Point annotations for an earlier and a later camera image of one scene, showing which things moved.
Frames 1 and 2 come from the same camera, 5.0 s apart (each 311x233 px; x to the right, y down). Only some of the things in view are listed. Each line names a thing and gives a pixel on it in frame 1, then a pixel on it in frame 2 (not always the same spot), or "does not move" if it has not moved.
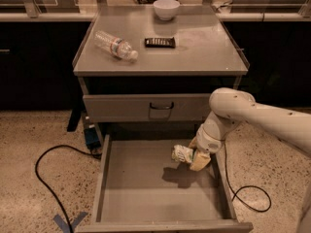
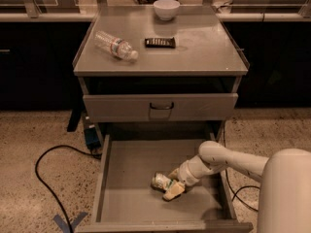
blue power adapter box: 92,141 does not move
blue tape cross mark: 65,226 does not move
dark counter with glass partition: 40,27 does not move
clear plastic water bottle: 116,45 does not move
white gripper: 210,144 to 187,173
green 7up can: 182,153 to 160,182
